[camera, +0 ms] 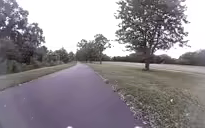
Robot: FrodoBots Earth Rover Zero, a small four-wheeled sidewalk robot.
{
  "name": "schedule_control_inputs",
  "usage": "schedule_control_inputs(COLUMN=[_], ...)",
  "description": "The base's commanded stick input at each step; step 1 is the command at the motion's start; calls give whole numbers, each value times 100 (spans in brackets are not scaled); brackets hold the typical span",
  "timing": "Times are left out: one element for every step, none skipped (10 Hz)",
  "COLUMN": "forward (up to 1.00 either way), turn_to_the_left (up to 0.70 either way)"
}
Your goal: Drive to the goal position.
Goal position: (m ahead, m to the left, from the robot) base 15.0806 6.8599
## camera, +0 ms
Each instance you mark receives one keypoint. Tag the distant tree line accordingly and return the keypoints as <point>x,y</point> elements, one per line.
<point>200,57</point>

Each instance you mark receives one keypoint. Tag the narrow grass strip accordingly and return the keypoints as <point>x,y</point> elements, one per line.
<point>16,78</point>

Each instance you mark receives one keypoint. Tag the pale grey road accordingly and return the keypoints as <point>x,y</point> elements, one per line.
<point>190,69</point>

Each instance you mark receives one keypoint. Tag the distant group of trees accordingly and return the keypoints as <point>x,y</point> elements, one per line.
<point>98,45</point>

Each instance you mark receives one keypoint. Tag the row of trees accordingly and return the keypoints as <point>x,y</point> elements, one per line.
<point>10,43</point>

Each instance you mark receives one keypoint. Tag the large lone tree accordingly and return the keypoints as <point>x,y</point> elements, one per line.
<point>146,60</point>

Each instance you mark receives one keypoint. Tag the wide grass field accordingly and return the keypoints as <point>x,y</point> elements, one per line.
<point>156,93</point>

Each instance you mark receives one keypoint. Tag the purple-grey asphalt path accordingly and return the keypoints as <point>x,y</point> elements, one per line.
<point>66,100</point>

